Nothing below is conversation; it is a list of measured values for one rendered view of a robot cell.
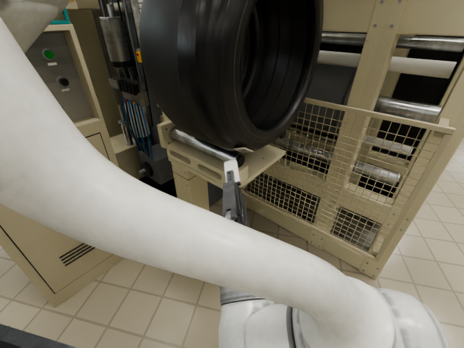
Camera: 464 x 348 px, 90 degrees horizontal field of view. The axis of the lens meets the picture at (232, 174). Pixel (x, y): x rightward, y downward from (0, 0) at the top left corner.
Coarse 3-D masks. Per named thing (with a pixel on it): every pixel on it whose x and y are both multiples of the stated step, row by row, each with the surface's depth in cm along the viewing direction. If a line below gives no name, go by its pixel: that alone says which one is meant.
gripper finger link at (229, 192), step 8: (224, 184) 48; (232, 184) 47; (224, 192) 47; (232, 192) 46; (224, 200) 45; (232, 200) 44; (224, 208) 44; (232, 208) 43; (224, 216) 42; (232, 216) 41
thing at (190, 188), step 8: (176, 168) 119; (176, 176) 122; (184, 176) 116; (192, 176) 117; (176, 184) 126; (184, 184) 120; (192, 184) 119; (200, 184) 125; (176, 192) 130; (184, 192) 124; (192, 192) 122; (200, 192) 127; (184, 200) 128; (192, 200) 124; (200, 200) 130; (208, 200) 136; (208, 208) 138
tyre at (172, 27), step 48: (144, 0) 56; (192, 0) 47; (240, 0) 47; (288, 0) 81; (144, 48) 59; (192, 48) 49; (240, 48) 51; (288, 48) 92; (192, 96) 55; (240, 96) 57; (288, 96) 95; (240, 144) 69
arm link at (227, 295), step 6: (222, 288) 38; (222, 294) 38; (228, 294) 37; (234, 294) 36; (240, 294) 36; (246, 294) 36; (222, 300) 37; (228, 300) 36; (234, 300) 36; (240, 300) 36
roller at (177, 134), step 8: (176, 128) 93; (176, 136) 91; (184, 136) 89; (192, 136) 88; (192, 144) 87; (200, 144) 84; (208, 144) 83; (208, 152) 83; (216, 152) 80; (224, 152) 78; (232, 152) 77; (224, 160) 79; (240, 160) 76
